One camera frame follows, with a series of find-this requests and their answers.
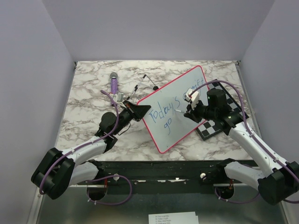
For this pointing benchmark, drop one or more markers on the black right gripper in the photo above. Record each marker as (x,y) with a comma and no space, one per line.
(192,114)

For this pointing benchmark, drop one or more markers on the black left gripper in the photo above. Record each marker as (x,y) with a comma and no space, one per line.
(136,111)

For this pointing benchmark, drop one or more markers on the pink framed whiteboard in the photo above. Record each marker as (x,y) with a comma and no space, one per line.
(166,126)

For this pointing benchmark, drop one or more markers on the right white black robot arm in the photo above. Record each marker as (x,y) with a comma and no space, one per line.
(276,179)

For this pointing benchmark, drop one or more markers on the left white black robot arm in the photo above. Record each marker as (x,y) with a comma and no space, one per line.
(61,168)

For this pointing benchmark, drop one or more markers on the black whiteboard stand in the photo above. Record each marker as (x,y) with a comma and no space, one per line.
(141,83)

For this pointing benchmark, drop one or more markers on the black white chessboard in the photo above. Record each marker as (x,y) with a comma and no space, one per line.
(209,129)

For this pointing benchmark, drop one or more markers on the purple toy microphone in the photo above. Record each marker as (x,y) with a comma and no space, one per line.
(114,82)

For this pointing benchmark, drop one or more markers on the white instruction paper sheet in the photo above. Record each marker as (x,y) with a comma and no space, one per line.
(174,218)

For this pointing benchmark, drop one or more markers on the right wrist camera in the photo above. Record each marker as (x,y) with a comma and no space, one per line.
(192,97)

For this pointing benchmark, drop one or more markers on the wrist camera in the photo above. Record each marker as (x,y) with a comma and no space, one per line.
(118,97)
(192,97)

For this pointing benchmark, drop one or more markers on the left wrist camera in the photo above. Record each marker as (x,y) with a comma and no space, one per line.
(118,97)

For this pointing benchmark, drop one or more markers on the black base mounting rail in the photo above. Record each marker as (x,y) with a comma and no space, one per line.
(161,177)

